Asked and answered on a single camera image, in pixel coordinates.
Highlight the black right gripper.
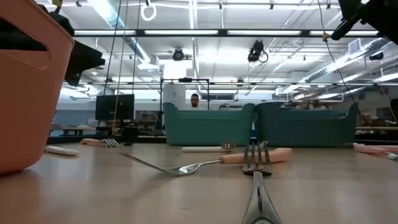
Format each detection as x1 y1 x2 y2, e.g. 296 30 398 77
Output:
330 0 398 46

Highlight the black computer monitor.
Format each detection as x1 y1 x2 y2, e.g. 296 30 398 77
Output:
95 93 136 121

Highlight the orange plastic bin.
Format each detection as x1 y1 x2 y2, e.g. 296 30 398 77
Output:
0 0 75 175

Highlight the black round ceiling fixture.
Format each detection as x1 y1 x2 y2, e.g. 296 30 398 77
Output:
172 47 185 62

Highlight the white cabinet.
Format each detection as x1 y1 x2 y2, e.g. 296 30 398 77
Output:
162 83 187 110

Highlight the blue-teal plastic bin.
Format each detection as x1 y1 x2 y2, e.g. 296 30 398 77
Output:
253 101 359 148

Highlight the person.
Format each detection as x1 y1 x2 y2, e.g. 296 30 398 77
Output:
188 93 202 111

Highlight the green-teal plastic bin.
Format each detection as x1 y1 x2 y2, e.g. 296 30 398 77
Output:
163 101 256 147

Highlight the dark steel fork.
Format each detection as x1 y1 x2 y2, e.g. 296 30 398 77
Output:
241 141 283 224

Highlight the black hanging cable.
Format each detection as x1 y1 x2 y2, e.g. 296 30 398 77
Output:
316 0 371 125

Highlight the black overhead frame bar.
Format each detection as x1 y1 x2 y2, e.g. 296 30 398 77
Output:
73 29 382 39

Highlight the white cable loop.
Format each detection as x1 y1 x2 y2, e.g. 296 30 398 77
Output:
140 1 157 22

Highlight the black overhead camera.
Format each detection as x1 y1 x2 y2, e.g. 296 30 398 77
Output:
247 39 269 63

